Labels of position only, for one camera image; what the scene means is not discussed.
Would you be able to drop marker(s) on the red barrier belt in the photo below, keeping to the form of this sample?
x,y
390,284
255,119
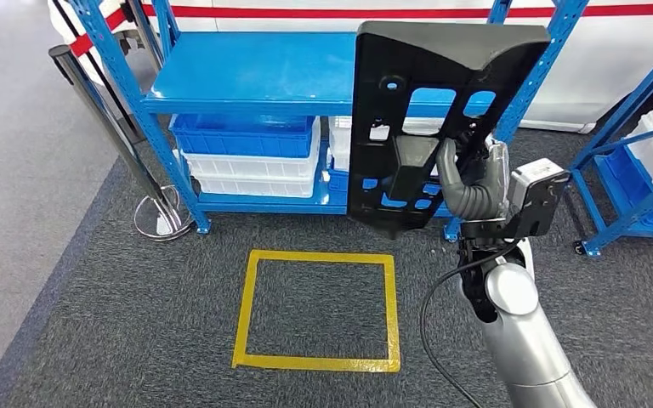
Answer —
x,y
304,11

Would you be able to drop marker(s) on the grey stanchion post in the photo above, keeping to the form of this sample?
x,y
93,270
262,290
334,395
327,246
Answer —
x,y
143,31

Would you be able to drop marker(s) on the blue metal shelf rack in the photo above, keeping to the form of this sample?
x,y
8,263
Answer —
x,y
247,73

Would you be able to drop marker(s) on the yellow floor tape square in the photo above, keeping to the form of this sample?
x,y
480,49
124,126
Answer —
x,y
315,366

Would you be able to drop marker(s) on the blue bin in wheeled rack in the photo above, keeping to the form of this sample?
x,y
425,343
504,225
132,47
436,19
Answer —
x,y
628,186

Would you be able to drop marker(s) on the black plastic panel part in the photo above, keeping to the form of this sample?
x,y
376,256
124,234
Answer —
x,y
416,56

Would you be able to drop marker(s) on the stanchion post with chrome base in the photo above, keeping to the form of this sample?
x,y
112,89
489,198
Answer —
x,y
123,146

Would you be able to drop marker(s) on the white car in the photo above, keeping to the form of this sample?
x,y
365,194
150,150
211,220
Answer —
x,y
614,67

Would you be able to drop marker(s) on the low white plastic bin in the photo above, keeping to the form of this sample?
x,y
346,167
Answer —
x,y
253,188

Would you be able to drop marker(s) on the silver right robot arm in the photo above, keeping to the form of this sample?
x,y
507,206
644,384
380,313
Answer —
x,y
521,338

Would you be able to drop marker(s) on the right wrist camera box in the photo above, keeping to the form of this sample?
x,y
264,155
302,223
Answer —
x,y
538,191

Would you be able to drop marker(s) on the large white plastic bin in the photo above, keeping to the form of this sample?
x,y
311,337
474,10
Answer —
x,y
247,168

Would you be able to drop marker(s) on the blue wheeled shelf rack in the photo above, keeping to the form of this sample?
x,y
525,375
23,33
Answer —
x,y
614,225

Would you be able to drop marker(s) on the wide white plastic bin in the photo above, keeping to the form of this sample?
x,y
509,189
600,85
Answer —
x,y
339,141

